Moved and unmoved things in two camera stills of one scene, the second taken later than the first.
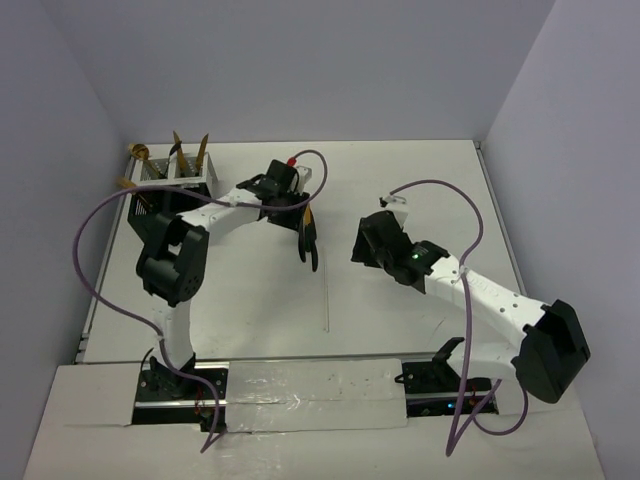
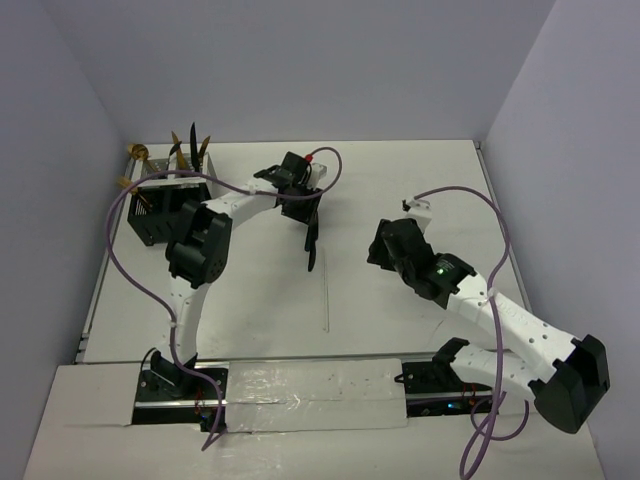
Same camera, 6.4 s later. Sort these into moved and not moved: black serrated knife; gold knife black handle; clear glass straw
Moved: black serrated knife; gold knife black handle
Not moved: clear glass straw
